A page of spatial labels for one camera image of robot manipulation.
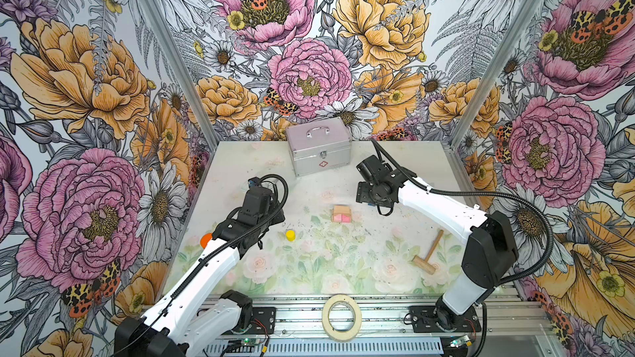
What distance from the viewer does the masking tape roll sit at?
71 centimetres

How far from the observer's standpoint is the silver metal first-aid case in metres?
1.04

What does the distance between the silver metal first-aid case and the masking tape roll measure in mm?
502
